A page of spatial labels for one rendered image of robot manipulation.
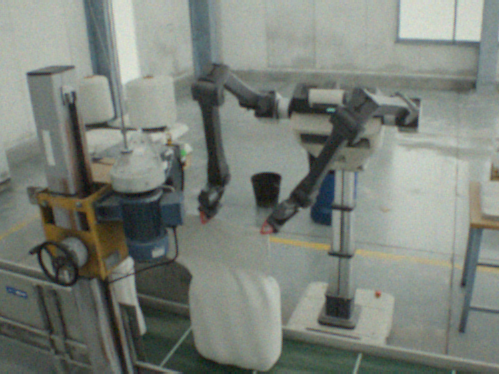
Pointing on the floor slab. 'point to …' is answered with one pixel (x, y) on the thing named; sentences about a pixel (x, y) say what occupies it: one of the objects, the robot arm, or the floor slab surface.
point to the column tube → (46, 102)
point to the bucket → (266, 188)
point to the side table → (484, 261)
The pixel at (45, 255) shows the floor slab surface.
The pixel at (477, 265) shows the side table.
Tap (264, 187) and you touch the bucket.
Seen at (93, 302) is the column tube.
